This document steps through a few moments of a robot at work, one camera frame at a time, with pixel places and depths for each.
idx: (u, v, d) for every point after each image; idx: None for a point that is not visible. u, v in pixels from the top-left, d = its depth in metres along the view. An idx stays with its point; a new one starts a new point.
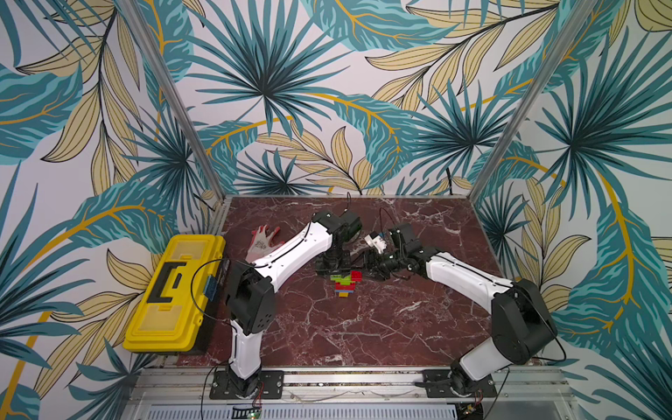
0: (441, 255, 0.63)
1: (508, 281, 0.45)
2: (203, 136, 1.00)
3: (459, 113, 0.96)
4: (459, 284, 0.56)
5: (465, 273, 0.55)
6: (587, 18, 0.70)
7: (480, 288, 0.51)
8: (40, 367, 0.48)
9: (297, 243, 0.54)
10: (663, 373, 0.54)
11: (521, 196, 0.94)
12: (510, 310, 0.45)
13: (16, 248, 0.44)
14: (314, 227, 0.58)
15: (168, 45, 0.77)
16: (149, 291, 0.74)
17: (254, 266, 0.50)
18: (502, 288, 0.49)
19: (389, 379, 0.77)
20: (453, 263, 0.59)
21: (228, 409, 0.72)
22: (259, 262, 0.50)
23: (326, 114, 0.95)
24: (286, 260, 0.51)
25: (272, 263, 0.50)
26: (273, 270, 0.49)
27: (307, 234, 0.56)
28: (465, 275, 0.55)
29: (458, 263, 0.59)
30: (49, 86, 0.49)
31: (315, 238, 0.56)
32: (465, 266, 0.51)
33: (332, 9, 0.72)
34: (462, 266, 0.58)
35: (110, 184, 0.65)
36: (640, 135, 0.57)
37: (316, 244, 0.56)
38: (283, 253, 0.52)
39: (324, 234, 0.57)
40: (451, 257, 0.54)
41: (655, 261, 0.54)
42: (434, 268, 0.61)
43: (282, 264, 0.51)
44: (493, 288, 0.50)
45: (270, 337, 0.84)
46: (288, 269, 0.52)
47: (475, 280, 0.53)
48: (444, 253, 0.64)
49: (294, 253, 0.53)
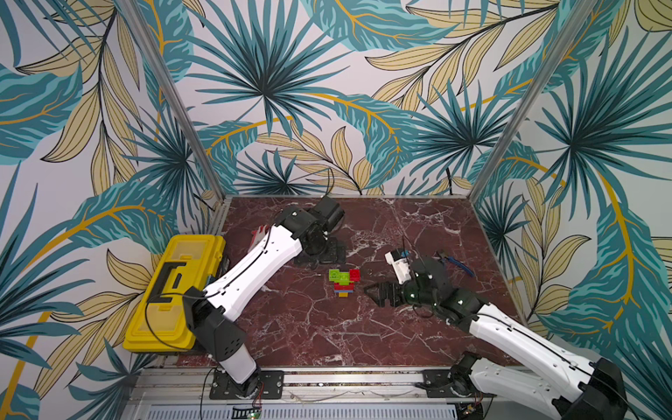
0: (490, 314, 0.53)
1: (586, 362, 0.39)
2: (203, 136, 1.00)
3: (459, 113, 0.96)
4: (518, 354, 0.48)
5: (529, 346, 0.47)
6: (587, 18, 0.70)
7: (556, 371, 0.44)
8: (40, 367, 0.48)
9: (255, 257, 0.46)
10: (663, 373, 0.54)
11: (521, 196, 0.94)
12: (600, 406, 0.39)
13: (16, 248, 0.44)
14: (276, 234, 0.49)
15: (168, 45, 0.77)
16: (149, 291, 0.74)
17: (206, 297, 0.43)
18: (583, 375, 0.42)
19: (388, 379, 0.77)
20: (509, 328, 0.50)
21: (228, 409, 0.72)
22: (210, 291, 0.43)
23: (326, 114, 0.95)
24: (243, 282, 0.44)
25: (226, 289, 0.43)
26: (227, 299, 0.43)
27: (268, 244, 0.48)
28: (530, 348, 0.47)
29: (514, 328, 0.50)
30: (49, 86, 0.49)
31: (279, 248, 0.47)
32: (524, 332, 0.49)
33: (332, 9, 0.72)
34: (521, 332, 0.49)
35: (111, 184, 0.65)
36: (640, 135, 0.57)
37: (278, 255, 0.48)
38: (240, 273, 0.45)
39: (289, 241, 0.48)
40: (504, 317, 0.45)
41: (655, 261, 0.54)
42: (483, 328, 0.51)
43: (238, 287, 0.44)
44: (573, 374, 0.43)
45: (270, 337, 0.84)
46: (246, 292, 0.45)
47: (548, 359, 0.45)
48: (487, 305, 0.54)
49: (253, 269, 0.45)
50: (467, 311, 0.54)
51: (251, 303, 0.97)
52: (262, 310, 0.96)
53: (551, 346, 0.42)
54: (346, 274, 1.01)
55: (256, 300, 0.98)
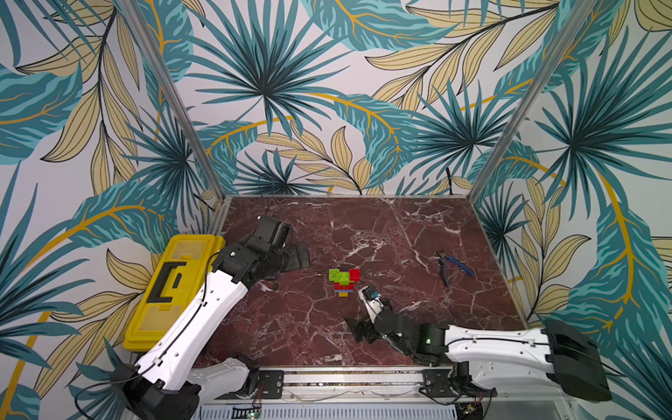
0: (454, 337, 0.56)
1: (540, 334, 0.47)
2: (203, 136, 1.00)
3: (458, 113, 0.96)
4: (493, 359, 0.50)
5: (494, 347, 0.50)
6: (587, 18, 0.70)
7: (524, 355, 0.47)
8: (40, 367, 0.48)
9: (193, 315, 0.42)
10: (663, 373, 0.54)
11: (521, 196, 0.94)
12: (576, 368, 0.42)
13: (16, 248, 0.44)
14: (215, 280, 0.45)
15: (168, 45, 0.77)
16: (149, 291, 0.74)
17: (139, 372, 0.38)
18: (543, 346, 0.46)
19: (388, 379, 0.77)
20: (474, 341, 0.53)
21: (228, 409, 0.72)
22: (144, 363, 0.38)
23: (326, 114, 0.95)
24: (182, 346, 0.40)
25: (164, 356, 0.39)
26: (163, 371, 0.38)
27: (206, 295, 0.44)
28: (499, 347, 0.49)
29: (478, 338, 0.53)
30: (49, 85, 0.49)
31: (220, 296, 0.44)
32: (487, 338, 0.52)
33: (332, 9, 0.72)
34: (485, 339, 0.52)
35: (110, 184, 0.65)
36: (640, 134, 0.57)
37: (219, 305, 0.44)
38: (178, 336, 0.40)
39: (229, 286, 0.44)
40: (467, 332, 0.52)
41: (655, 261, 0.54)
42: (457, 353, 0.53)
43: (176, 353, 0.39)
44: (536, 350, 0.46)
45: (270, 337, 0.84)
46: (186, 357, 0.41)
47: (514, 349, 0.48)
48: (449, 329, 0.57)
49: (191, 329, 0.41)
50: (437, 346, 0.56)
51: (251, 303, 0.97)
52: (262, 310, 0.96)
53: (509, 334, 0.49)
54: (346, 274, 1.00)
55: (256, 300, 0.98)
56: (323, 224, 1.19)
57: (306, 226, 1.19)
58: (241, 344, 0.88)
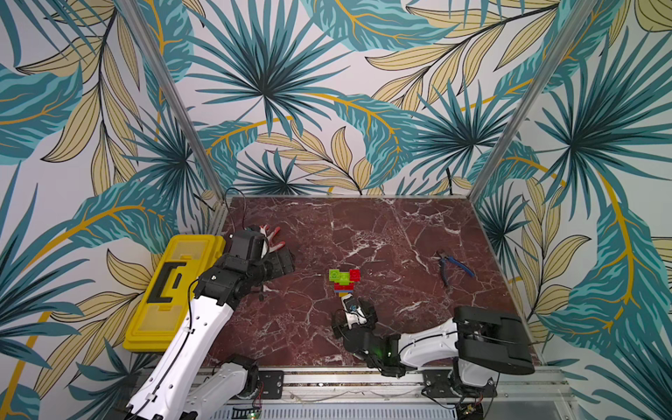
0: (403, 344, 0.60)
1: (451, 325, 0.50)
2: (203, 136, 1.00)
3: (459, 113, 0.96)
4: (431, 355, 0.53)
5: (426, 346, 0.54)
6: (587, 18, 0.70)
7: (444, 346, 0.49)
8: (40, 367, 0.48)
9: (182, 345, 0.42)
10: (663, 373, 0.54)
11: (521, 196, 0.94)
12: (472, 348, 0.45)
13: (16, 248, 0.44)
14: (200, 306, 0.45)
15: (168, 45, 0.77)
16: (149, 291, 0.74)
17: (133, 412, 0.37)
18: (453, 336, 0.49)
19: (388, 379, 0.77)
20: (415, 343, 0.57)
21: (228, 409, 0.72)
22: (138, 402, 0.38)
23: (326, 114, 0.95)
24: (175, 376, 0.40)
25: (157, 391, 0.38)
26: (159, 405, 0.37)
27: (193, 322, 0.44)
28: (424, 347, 0.54)
29: (416, 339, 0.57)
30: (49, 85, 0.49)
31: (206, 321, 0.44)
32: (422, 337, 0.56)
33: (332, 9, 0.72)
34: (420, 339, 0.56)
35: (111, 184, 0.65)
36: (640, 135, 0.57)
37: (207, 330, 0.44)
38: (168, 368, 0.40)
39: (215, 310, 0.45)
40: (410, 337, 0.59)
41: (655, 261, 0.54)
42: (408, 359, 0.58)
43: (171, 384, 0.39)
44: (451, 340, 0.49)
45: (270, 337, 0.84)
46: (180, 387, 0.41)
47: (437, 345, 0.52)
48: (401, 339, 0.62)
49: (181, 360, 0.41)
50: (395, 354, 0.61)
51: (251, 303, 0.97)
52: (262, 310, 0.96)
53: (432, 331, 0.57)
54: (346, 274, 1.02)
55: (256, 300, 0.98)
56: (323, 224, 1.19)
57: (306, 226, 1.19)
58: (241, 344, 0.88)
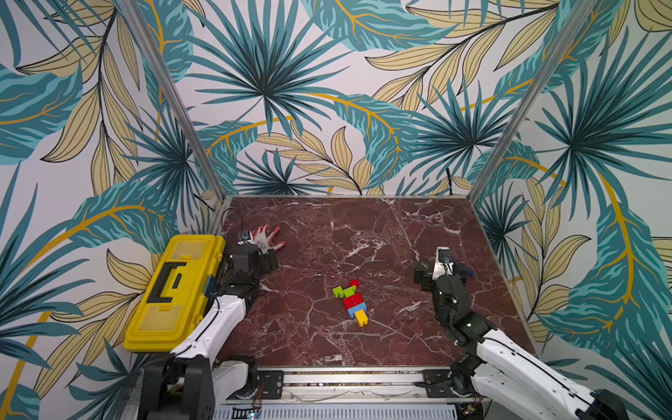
0: (496, 338, 0.56)
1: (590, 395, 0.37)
2: (203, 136, 1.00)
3: (459, 113, 0.96)
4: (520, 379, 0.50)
5: (530, 372, 0.49)
6: (587, 18, 0.70)
7: (556, 397, 0.45)
8: (40, 367, 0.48)
9: (212, 319, 0.52)
10: (663, 373, 0.54)
11: (521, 196, 0.94)
12: None
13: (17, 247, 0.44)
14: (226, 298, 0.58)
15: (168, 45, 0.77)
16: (149, 291, 0.74)
17: (176, 353, 0.44)
18: (581, 403, 0.44)
19: (388, 379, 0.77)
20: (512, 351, 0.53)
21: (228, 409, 0.72)
22: (178, 348, 0.45)
23: (325, 114, 0.95)
24: (212, 333, 0.48)
25: (197, 341, 0.46)
26: (199, 349, 0.45)
27: (221, 305, 0.56)
28: (531, 373, 0.49)
29: (519, 353, 0.52)
30: (49, 86, 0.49)
31: (233, 304, 0.57)
32: (529, 360, 0.51)
33: (332, 9, 0.72)
34: (526, 358, 0.52)
35: (111, 184, 0.65)
36: (640, 135, 0.57)
37: (234, 311, 0.57)
38: (203, 330, 0.49)
39: (237, 299, 0.58)
40: (510, 341, 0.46)
41: (655, 262, 0.54)
42: (488, 351, 0.55)
43: (207, 337, 0.47)
44: (570, 400, 0.44)
45: (270, 337, 0.84)
46: (214, 343, 0.49)
47: (544, 383, 0.47)
48: (494, 330, 0.58)
49: (213, 325, 0.50)
50: (476, 332, 0.58)
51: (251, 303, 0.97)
52: (262, 310, 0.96)
53: (555, 373, 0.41)
54: (350, 287, 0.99)
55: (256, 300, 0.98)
56: (323, 224, 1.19)
57: (306, 225, 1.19)
58: (241, 344, 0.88)
